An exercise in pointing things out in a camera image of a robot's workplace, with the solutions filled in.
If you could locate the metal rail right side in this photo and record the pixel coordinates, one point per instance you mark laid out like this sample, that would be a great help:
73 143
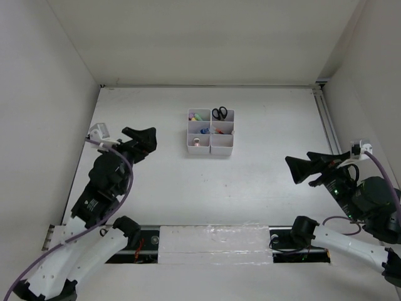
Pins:
325 117

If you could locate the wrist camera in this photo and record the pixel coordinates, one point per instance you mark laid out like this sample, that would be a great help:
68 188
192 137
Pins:
100 135
359 151

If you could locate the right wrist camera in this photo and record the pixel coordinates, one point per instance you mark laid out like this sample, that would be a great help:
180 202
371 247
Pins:
359 151

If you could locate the metal front rail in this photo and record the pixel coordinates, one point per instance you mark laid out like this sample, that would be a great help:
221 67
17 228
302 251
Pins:
193 245

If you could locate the green highlighter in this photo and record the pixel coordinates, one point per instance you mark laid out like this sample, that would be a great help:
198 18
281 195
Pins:
199 118

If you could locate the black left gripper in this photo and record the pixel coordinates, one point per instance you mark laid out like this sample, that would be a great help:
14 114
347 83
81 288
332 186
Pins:
145 140

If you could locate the metal rail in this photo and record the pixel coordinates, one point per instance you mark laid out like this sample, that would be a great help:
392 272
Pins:
325 117
193 245

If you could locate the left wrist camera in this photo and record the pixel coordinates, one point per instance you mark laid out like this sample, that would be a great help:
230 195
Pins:
100 135

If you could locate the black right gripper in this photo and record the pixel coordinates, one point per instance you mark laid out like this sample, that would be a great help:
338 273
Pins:
299 167

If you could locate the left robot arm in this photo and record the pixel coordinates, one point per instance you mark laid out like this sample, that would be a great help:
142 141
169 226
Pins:
57 273

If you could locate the white right organizer bin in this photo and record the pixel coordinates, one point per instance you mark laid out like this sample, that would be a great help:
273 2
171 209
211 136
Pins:
222 145

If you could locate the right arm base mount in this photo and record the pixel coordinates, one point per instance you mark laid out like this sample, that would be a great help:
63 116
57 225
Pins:
292 244

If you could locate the black handled scissors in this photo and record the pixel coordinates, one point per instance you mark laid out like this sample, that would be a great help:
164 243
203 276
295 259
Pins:
219 113

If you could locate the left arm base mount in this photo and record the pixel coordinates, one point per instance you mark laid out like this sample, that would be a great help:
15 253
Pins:
144 251

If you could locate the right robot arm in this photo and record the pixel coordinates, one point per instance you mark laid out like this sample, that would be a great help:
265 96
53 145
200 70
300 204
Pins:
383 259

